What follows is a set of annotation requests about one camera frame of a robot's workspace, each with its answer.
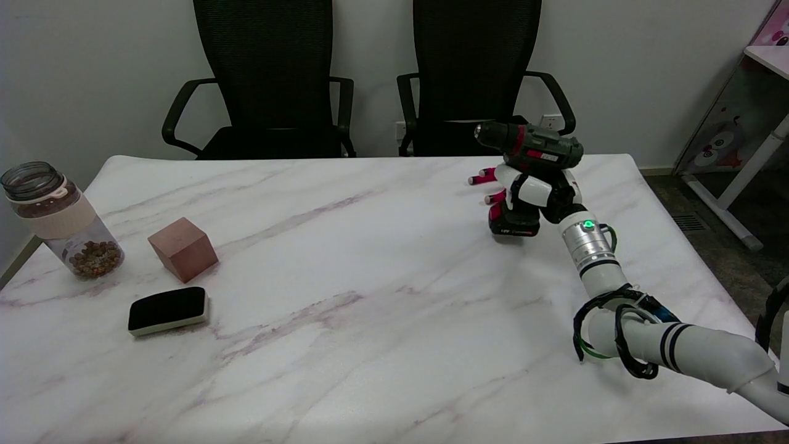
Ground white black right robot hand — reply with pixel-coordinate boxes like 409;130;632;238
495;162;584;225

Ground green red power screwdriver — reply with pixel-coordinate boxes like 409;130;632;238
474;120;584;237

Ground pink flexible mini tripod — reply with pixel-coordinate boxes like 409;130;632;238
467;166;509;205

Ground black mesh office chair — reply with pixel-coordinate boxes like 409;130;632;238
396;0;576;157
161;0;358;161

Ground white desk with cartoon panel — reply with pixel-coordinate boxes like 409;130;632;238
673;0;789;252

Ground brown wooden cube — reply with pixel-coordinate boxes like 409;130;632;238
147;217;219;284

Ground black whiteboard eraser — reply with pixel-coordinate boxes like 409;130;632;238
128;286;210;337

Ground clear jar with pet food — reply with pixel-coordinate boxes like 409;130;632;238
1;162;125;281

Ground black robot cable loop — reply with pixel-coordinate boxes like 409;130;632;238
573;283;681;380

